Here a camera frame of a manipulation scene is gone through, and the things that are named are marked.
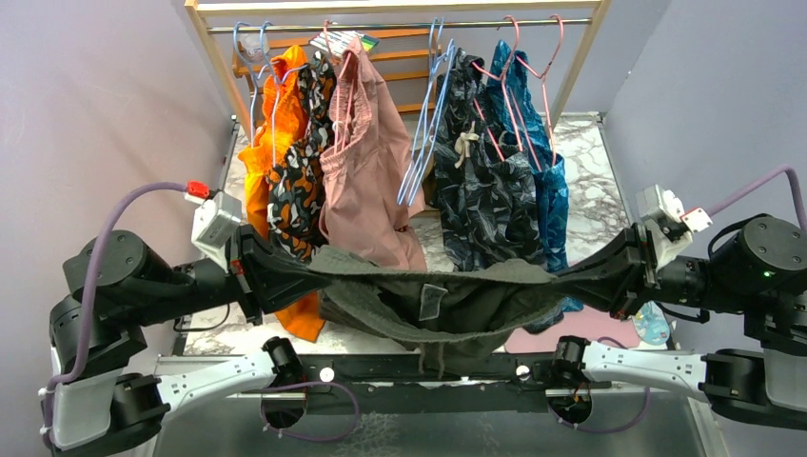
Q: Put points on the colourful marker box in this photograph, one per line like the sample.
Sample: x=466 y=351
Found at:
x=337 y=42

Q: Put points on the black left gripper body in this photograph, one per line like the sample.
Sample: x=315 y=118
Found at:
x=252 y=282

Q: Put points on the metal hanging rod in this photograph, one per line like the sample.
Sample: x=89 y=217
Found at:
x=403 y=26

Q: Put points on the pink hanger on pink shorts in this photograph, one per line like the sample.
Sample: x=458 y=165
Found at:
x=344 y=101

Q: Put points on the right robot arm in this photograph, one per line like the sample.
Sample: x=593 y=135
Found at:
x=755 y=269

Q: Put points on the orange black camo shorts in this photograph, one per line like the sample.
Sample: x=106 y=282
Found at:
x=296 y=185

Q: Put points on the blue shark print shorts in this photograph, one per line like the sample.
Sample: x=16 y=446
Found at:
x=552 y=192

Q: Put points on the blue hanger on orange shorts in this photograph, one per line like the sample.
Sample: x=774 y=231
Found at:
x=276 y=115

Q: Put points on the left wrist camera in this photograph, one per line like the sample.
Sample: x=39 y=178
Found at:
x=214 y=221

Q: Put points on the black shark print shorts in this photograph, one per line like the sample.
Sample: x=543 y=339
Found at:
x=485 y=190

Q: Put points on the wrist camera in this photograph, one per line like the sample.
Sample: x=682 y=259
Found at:
x=214 y=221
x=671 y=226

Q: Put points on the wooden ladder shelf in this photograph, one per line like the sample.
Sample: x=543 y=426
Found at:
x=401 y=58

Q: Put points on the olive green shorts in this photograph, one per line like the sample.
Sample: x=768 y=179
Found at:
x=454 y=319

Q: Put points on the blue wire hanger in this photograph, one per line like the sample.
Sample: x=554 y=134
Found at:
x=410 y=189

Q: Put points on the dusty pink shorts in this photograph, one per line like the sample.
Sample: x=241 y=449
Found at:
x=360 y=214

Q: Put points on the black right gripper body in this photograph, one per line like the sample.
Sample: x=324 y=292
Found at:
x=636 y=280

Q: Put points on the pink mat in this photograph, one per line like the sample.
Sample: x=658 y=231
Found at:
x=588 y=323

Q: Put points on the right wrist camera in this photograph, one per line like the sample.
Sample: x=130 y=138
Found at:
x=671 y=226

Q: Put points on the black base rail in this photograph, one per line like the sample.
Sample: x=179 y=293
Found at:
x=391 y=384

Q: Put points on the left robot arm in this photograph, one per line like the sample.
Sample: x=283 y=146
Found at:
x=118 y=285

